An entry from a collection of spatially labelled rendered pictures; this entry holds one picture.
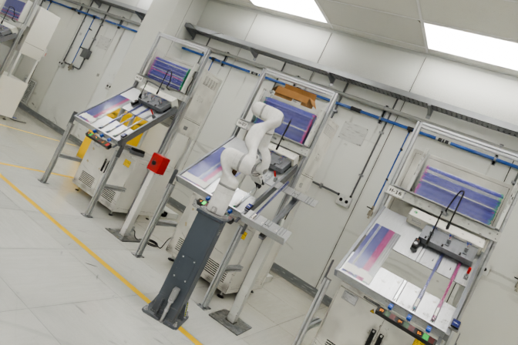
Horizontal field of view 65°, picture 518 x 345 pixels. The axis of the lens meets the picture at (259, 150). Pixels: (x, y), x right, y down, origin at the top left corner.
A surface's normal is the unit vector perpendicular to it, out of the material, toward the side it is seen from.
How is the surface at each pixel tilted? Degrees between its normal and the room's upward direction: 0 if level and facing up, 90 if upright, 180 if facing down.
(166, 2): 90
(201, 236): 90
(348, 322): 90
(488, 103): 90
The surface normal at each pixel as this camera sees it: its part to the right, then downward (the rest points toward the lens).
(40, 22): 0.79, 0.37
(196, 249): -0.15, -0.08
